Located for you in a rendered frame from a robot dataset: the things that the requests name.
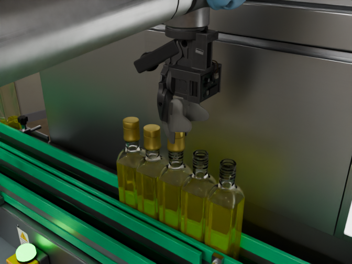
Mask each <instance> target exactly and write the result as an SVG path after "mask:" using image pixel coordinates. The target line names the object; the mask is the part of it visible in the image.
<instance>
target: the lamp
mask: <svg viewBox="0 0 352 264"><path fill-rule="evenodd" d="M36 257H37V252H36V249H35V247H34V245H32V244H23V245H21V246H19V247H18V249H17V250H16V258H17V261H18V262H19V263H20V264H27V263H30V262H32V261H34V260H35V259H36Z"/></svg>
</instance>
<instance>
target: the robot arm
mask: <svg viewBox="0 0 352 264"><path fill-rule="evenodd" d="M244 2H245V0H0V87H1V86H4V85H7V84H10V83H12V82H15V81H17V80H20V79H22V78H25V77H27V76H30V75H32V74H35V73H37V72H40V71H42V70H45V69H47V68H50V67H53V66H55V65H57V64H60V63H63V62H65V61H68V60H71V59H73V58H76V57H78V56H81V55H83V54H86V53H88V52H91V51H93V50H96V49H98V48H101V47H103V46H106V45H108V44H111V43H114V42H116V41H119V40H121V39H124V38H126V37H129V36H132V35H134V34H137V33H139V32H141V31H144V30H147V29H149V28H152V27H154V26H157V25H159V24H162V23H164V24H165V35H166V36H167V37H169V38H173V40H171V41H170V42H168V43H166V44H165V45H163V46H161V47H159V48H157V49H156V50H154V51H147V52H145V53H143V54H142V55H141V57H140V58H139V59H138V60H136V61H134V66H135V68H136V70H137V72H138V73H142V72H144V71H154V70H155V69H156V68H157V67H158V66H159V64H161V63H163V62H165V64H164V65H163V69H162V70H161V73H160V74H161V76H160V82H159V89H158V94H157V107H158V112H159V117H160V120H161V122H162V126H163V129H164V131H165V134H166V136H167V138H168V140H169V142H170V143H171V144H174V142H175V132H182V133H185V136H187V135H188V132H190V131H191V129H192V124H191V121H206V120H208V119H209V113H208V111H207V110H206V109H204V108H203V107H202V106H201V105H200V103H201V102H203V101H204V100H206V99H208V98H210V97H211V96H213V95H215V94H217V93H218V92H220V91H221V73H222V64H220V63H217V61H215V60H212V54H213V41H214V40H217V39H218V31H217V30H210V29H208V25H209V24H210V8H211V9H213V10H220V9H226V10H232V9H235V8H237V7H239V6H240V5H242V4H243V3H244ZM212 61H215V62H212ZM173 96H177V97H178V98H174V99H173Z"/></svg>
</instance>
